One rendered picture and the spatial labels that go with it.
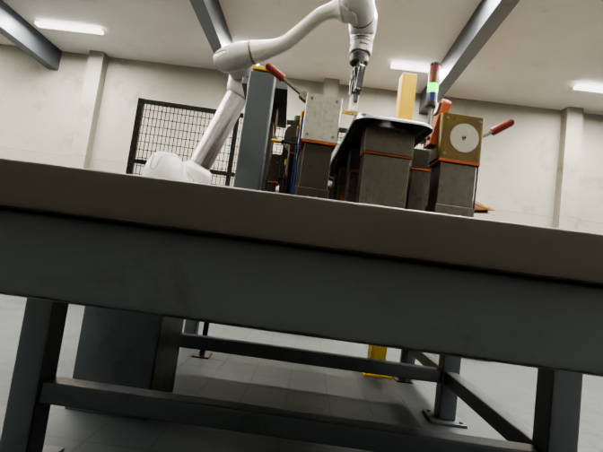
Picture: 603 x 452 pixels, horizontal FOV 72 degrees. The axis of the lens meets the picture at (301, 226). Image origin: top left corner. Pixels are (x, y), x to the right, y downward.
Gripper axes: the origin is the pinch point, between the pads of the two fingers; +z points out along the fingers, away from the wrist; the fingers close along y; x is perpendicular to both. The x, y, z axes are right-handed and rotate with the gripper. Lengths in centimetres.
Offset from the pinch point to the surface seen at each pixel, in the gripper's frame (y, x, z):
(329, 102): 57, -22, 25
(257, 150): 44, -37, 37
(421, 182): 40, 13, 36
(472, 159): 63, 14, 34
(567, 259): 125, -16, 61
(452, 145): 62, 9, 31
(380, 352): -99, 66, 114
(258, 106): 44, -39, 25
